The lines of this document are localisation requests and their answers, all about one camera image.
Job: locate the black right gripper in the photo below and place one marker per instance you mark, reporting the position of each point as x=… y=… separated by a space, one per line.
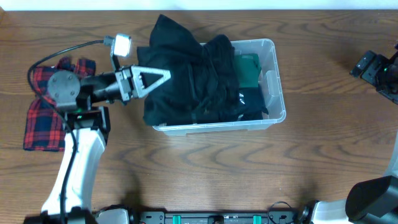
x=382 y=62

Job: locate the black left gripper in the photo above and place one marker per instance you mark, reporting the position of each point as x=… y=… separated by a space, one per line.
x=126 y=84

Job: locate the black garment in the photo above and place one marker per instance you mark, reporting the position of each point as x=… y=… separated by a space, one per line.
x=203 y=78

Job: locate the red plaid shirt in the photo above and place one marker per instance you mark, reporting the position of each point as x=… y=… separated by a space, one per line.
x=44 y=128

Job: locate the green cloth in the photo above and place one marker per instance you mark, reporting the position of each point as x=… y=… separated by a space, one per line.
x=248 y=69

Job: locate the dark navy cloth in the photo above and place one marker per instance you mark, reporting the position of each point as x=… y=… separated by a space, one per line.
x=252 y=105

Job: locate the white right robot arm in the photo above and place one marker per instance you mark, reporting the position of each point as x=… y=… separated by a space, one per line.
x=375 y=200

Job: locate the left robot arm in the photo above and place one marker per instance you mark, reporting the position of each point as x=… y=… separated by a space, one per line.
x=73 y=98

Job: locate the clear plastic storage bin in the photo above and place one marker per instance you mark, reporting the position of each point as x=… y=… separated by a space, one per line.
x=269 y=81

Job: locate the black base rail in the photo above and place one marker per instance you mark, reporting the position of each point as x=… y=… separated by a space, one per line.
x=217 y=217

